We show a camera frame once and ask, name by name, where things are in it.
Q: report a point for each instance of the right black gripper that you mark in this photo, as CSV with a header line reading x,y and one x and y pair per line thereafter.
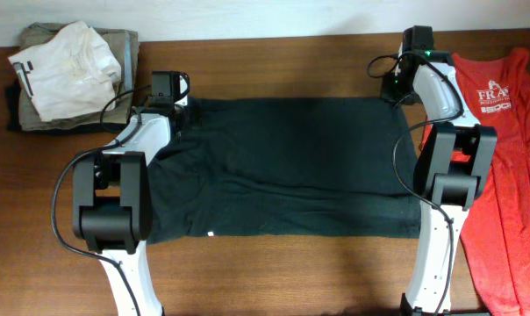
x,y
389,93

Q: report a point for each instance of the dark green t-shirt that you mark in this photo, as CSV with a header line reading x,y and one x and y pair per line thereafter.
x,y
311,166

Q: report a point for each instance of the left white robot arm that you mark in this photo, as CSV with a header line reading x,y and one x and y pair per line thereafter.
x,y
112,204

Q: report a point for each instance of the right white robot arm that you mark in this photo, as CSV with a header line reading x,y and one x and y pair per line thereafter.
x,y
452,168

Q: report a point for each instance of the khaki folded garment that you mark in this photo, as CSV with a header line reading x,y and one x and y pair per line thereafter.
x,y
125,47

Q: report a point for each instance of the black folded garment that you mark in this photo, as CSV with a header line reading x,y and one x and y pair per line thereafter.
x,y
12,94

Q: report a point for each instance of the red printed t-shirt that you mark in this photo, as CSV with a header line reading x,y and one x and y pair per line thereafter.
x,y
496,235

